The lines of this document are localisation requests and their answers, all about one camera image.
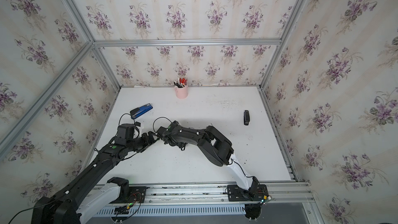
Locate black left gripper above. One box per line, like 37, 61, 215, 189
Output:
125, 131, 158, 153

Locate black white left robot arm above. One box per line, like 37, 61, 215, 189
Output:
31, 131, 156, 224

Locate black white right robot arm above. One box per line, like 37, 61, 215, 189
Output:
157, 121, 269, 202

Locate blue black stapler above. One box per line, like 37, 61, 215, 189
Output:
130, 103, 153, 120

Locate pink pen cup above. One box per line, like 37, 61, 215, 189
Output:
174, 85, 188, 99

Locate red and black pens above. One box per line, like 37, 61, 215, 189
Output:
174, 78, 187, 89

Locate small black remote device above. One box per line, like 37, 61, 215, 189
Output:
244, 110, 250, 125

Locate white ventilation grille strip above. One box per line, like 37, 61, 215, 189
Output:
94, 204, 246, 218

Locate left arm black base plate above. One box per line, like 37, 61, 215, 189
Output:
111, 186, 147, 204

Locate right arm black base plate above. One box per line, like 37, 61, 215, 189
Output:
226, 184, 272, 202

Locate aluminium front rail frame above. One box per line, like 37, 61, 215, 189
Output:
129, 181, 315, 205

